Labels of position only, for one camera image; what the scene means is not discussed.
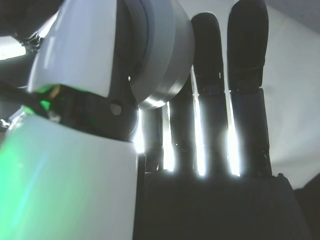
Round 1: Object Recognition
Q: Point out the grey round tape measure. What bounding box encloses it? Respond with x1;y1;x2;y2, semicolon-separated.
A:
117;0;195;111

